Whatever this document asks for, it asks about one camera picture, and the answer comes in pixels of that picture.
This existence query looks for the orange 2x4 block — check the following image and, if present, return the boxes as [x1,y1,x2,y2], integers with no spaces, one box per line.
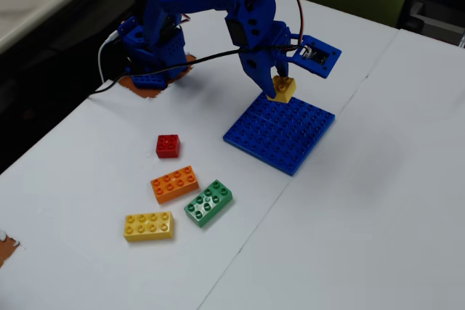
[150,165,201,205]

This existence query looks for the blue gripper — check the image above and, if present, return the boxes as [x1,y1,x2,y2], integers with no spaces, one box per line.
[238,19,302,100]

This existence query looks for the blue camera mount with board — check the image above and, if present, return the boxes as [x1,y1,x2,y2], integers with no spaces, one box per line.
[289,34,343,80]

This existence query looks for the yellow 2x4 block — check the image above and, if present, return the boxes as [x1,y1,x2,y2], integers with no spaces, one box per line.
[123,211,175,242]

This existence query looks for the green 2x4 block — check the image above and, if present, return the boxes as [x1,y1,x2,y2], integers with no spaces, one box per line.
[183,179,234,229]

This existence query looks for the red white servo wire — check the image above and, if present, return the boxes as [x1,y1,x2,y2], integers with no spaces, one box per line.
[268,0,310,54]

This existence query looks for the yellow 2x2 block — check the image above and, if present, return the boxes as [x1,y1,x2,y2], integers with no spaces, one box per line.
[266,75,297,105]

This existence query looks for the grey metal frame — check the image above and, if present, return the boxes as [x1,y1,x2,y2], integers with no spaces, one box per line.
[397,0,465,49]

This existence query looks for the blue 8x8 studded baseplate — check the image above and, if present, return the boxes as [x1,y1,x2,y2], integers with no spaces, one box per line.
[222,92,336,177]

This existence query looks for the white power cable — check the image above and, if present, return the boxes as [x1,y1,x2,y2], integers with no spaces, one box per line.
[97,32,121,84]

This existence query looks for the red 2x2 block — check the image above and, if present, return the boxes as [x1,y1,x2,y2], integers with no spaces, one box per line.
[155,134,181,159]

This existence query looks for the black camera cable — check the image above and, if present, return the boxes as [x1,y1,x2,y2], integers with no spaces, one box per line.
[89,44,307,97]

